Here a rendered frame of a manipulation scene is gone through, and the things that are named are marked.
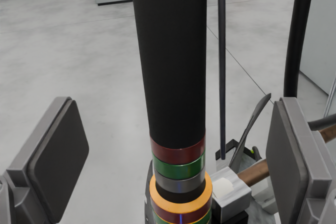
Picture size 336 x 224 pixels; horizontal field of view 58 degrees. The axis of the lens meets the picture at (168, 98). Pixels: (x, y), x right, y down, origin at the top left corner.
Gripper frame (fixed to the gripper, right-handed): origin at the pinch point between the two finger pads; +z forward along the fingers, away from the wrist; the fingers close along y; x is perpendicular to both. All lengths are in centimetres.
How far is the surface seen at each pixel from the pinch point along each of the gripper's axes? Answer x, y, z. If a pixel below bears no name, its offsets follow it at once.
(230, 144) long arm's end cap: -52, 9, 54
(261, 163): -11.5, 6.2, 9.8
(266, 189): -50, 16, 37
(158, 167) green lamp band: -5.7, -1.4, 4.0
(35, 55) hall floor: -166, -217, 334
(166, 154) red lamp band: -4.3, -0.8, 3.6
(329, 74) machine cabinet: -142, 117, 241
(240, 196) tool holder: -11.5, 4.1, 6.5
